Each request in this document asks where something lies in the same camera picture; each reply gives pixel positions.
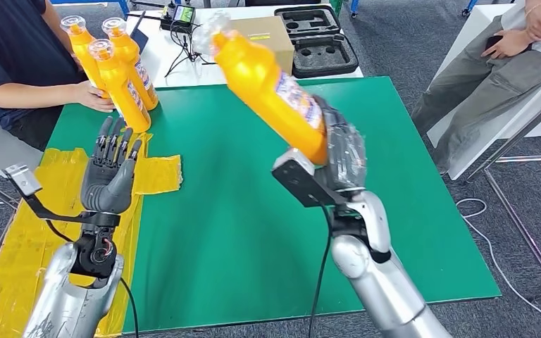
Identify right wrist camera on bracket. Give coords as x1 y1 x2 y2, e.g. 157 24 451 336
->
271 149 347 208

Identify black foam case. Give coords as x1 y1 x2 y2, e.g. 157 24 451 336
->
274 4 359 80

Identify brown cardboard box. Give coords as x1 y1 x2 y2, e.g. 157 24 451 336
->
230 15 295 77

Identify black object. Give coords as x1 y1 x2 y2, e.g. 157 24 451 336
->
246 0 323 8

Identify black controller with green screen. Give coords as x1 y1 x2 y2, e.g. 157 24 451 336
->
160 4 197 32

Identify dark blue tablet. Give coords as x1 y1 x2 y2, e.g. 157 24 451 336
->
130 11 150 54

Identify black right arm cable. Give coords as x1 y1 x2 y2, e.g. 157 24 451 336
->
307 205 335 338

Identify person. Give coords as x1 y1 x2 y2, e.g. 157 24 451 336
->
410 0 541 176
0 0 115 153

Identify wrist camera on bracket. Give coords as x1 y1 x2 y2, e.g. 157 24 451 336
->
4 163 121 228
271 149 347 208

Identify yellow plastic sheet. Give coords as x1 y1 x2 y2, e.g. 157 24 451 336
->
0 132 184 338

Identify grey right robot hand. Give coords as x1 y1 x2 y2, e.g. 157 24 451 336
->
314 95 368 192

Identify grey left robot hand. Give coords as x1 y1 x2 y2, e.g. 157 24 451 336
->
80 116 143 215

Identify black tangled cables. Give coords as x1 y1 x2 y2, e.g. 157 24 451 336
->
165 20 220 80

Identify person's left hand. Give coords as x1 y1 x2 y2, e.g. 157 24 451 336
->
480 29 532 60

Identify orange plastic bottle clear cap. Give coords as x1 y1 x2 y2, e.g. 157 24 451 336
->
193 11 330 166
101 18 159 111
60 15 111 100
88 39 152 134

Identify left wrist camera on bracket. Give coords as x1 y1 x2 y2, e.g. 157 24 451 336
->
4 163 121 228

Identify white table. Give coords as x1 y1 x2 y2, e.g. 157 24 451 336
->
104 4 365 89

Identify white floor cable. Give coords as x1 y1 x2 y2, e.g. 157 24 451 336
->
456 199 541 330

